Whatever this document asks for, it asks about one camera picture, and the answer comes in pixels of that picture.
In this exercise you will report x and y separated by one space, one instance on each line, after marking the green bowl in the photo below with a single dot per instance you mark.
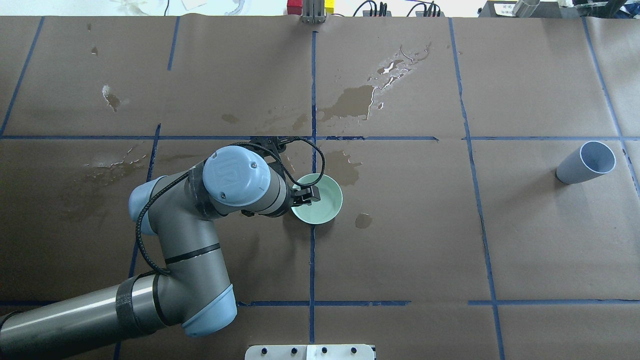
327 208

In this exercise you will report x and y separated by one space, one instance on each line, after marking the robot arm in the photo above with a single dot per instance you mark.
188 283

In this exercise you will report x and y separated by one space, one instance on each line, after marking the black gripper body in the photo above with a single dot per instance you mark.
302 196

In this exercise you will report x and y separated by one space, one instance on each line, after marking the aluminium frame post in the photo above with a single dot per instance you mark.
313 11

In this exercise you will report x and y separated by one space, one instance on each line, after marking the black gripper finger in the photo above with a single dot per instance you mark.
308 195

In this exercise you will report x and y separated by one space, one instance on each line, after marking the red blue yellow blocks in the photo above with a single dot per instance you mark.
293 7

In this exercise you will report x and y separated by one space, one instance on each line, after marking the blue plastic cup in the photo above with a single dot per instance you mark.
591 160

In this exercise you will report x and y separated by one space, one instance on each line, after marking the white mounting pillar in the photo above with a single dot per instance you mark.
311 352

